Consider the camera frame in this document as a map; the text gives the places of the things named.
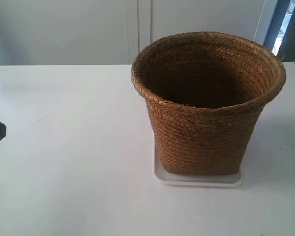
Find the white rectangular plastic tray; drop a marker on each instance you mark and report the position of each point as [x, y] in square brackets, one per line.
[219, 181]

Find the brown woven basket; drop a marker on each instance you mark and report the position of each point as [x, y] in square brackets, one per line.
[204, 93]

